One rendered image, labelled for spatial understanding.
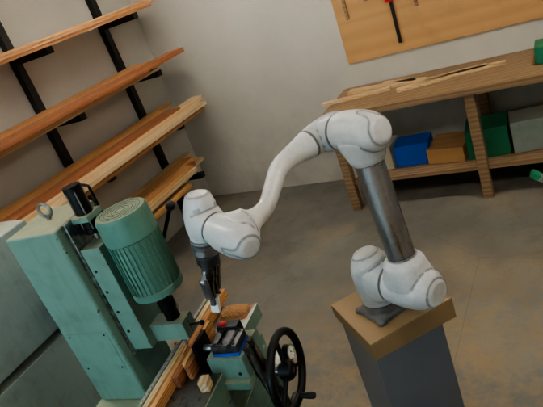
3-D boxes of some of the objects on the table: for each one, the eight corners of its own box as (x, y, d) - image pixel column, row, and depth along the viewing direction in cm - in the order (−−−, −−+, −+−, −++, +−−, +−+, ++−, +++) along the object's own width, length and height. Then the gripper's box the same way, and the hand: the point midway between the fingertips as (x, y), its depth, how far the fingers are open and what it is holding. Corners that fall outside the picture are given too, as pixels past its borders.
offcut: (210, 392, 178) (205, 382, 176) (201, 392, 179) (196, 383, 177) (213, 383, 181) (208, 374, 179) (204, 383, 182) (199, 375, 180)
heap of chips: (246, 319, 207) (243, 312, 206) (216, 321, 212) (214, 316, 211) (253, 304, 214) (250, 299, 213) (225, 307, 219) (222, 301, 218)
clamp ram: (219, 367, 187) (209, 346, 183) (200, 367, 190) (190, 347, 186) (229, 347, 194) (219, 328, 191) (210, 349, 197) (200, 329, 194)
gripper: (204, 240, 181) (213, 298, 192) (187, 262, 170) (198, 322, 181) (225, 241, 179) (233, 300, 190) (209, 265, 168) (219, 325, 179)
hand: (215, 303), depth 184 cm, fingers closed
